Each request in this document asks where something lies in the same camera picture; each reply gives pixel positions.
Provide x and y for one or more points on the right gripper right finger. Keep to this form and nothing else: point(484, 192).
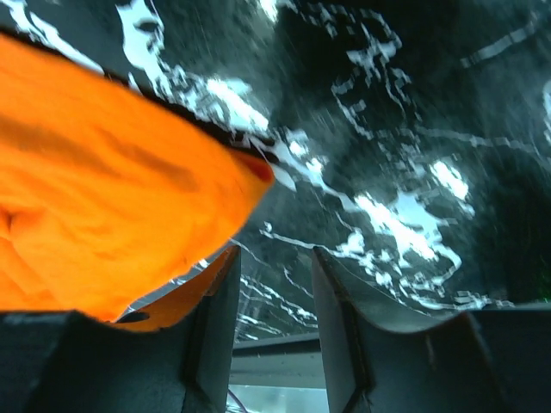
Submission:
point(422, 366)

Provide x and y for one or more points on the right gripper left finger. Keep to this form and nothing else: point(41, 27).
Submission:
point(174, 355)

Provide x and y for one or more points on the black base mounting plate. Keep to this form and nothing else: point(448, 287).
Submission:
point(289, 361)

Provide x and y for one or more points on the orange t shirt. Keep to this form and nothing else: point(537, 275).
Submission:
point(105, 195)

